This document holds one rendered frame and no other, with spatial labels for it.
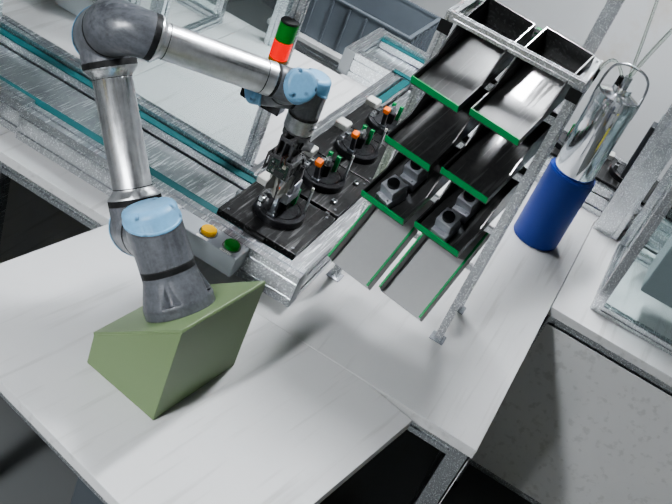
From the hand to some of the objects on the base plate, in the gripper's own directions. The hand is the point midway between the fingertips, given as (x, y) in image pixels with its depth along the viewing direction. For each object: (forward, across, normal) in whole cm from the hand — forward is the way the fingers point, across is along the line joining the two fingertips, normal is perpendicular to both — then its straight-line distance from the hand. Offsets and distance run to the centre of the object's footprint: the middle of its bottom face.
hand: (277, 193), depth 233 cm
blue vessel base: (+21, +60, +87) cm, 108 cm away
